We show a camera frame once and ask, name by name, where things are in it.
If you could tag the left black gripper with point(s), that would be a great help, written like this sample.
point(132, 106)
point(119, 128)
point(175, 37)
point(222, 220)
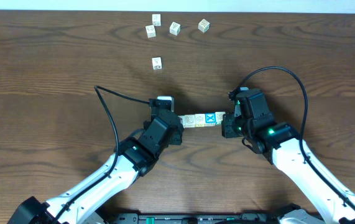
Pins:
point(177, 129)

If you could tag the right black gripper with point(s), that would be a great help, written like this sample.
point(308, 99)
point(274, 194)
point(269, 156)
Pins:
point(227, 129)

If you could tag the red picture wooden block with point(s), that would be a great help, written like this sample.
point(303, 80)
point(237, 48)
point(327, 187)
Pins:
point(182, 120)

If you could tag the blue-sided smiley wooden block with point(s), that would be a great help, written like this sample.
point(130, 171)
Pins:
point(189, 120)

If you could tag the wooden block mid table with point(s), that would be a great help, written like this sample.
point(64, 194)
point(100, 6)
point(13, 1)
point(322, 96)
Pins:
point(219, 117)

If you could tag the yellow-sided wooden block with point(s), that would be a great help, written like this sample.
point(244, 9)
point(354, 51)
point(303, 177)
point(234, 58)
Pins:
point(200, 120)

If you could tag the blue X wooden block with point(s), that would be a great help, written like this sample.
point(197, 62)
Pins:
point(210, 119)

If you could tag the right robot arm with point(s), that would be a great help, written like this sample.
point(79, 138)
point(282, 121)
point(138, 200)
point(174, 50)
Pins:
point(281, 146)

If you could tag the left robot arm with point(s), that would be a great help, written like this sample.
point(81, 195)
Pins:
point(132, 158)

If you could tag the wooden block soccer ball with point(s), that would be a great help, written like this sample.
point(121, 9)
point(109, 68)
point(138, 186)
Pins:
point(156, 63)

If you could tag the red-sided wooden block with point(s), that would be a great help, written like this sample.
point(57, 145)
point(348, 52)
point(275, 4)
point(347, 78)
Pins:
point(151, 32)

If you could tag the green-print wooden block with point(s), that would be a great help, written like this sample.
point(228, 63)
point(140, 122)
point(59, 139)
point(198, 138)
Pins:
point(203, 25)

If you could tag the wooden block numeral three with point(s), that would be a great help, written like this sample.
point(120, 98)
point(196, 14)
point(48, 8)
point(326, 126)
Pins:
point(175, 28)

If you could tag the top wooden block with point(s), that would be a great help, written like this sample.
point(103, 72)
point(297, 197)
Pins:
point(156, 19)

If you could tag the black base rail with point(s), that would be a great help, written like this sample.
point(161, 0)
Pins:
point(134, 218)

